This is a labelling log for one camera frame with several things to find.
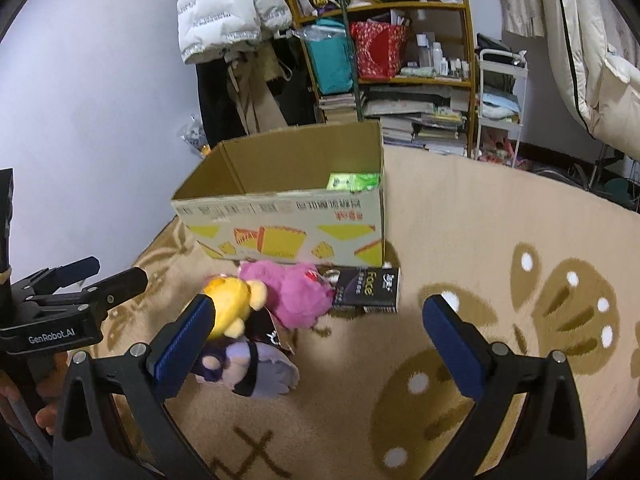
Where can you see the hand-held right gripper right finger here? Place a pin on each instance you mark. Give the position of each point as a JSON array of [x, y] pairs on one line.
[[450, 350]]

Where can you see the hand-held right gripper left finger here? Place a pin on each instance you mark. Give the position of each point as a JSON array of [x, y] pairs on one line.
[[184, 347]]

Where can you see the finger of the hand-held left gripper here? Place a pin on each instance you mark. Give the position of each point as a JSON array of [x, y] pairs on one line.
[[75, 267], [120, 284]]

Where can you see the yellow plush toy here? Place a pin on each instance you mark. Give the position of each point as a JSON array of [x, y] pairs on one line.
[[230, 300]]

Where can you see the black tissue pack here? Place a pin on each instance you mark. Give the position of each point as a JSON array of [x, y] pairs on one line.
[[365, 287]]

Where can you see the pink plush toy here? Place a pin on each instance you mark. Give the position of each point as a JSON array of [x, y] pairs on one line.
[[295, 295]]

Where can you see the printed cardboard box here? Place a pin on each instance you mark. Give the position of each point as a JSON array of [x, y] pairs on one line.
[[280, 230]]

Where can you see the person's left hand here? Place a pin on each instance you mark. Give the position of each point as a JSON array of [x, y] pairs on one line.
[[46, 420]]

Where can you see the beige patterned carpet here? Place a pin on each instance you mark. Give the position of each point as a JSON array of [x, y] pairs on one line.
[[450, 220]]

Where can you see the clear plastic bag of items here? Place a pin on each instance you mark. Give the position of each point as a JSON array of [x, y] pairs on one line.
[[195, 135]]

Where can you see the green packet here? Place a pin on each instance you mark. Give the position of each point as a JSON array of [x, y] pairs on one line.
[[350, 181]]

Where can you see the pink object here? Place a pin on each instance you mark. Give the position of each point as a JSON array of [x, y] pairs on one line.
[[495, 150]]

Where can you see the black coat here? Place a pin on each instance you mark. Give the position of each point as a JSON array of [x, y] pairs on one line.
[[215, 100]]

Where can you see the beige coat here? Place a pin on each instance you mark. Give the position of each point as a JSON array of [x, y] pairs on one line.
[[260, 105]]

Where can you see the pile of books and papers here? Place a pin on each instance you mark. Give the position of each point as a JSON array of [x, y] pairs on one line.
[[415, 125]]

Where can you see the dark green round object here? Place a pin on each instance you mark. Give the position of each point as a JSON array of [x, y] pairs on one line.
[[622, 191]]

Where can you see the light blue folded cloth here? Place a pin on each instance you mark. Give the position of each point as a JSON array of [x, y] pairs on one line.
[[497, 105]]

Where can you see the dark hanging jacket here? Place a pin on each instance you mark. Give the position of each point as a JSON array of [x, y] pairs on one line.
[[300, 95]]

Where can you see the stack of old books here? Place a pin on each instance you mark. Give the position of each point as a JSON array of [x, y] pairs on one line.
[[340, 105]]

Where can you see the dark bag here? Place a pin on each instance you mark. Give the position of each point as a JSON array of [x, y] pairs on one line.
[[492, 75]]

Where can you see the white puffer jacket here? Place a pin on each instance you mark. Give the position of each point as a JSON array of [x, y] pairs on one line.
[[220, 10]]

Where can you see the group of white bottles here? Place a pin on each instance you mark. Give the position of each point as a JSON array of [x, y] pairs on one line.
[[437, 57]]

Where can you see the white trolley cart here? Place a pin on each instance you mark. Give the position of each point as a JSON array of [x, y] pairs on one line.
[[500, 53]]

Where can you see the red patterned bag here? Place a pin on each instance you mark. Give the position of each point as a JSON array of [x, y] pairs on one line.
[[380, 55]]

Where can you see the teal bag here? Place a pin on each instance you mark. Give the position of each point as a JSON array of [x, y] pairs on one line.
[[330, 65]]

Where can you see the green pole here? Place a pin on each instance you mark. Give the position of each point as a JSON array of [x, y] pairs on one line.
[[350, 50]]

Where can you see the cream padded chair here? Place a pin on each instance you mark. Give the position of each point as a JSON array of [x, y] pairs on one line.
[[585, 35]]

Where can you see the wooden shelf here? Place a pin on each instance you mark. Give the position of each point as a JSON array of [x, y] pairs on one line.
[[390, 6]]

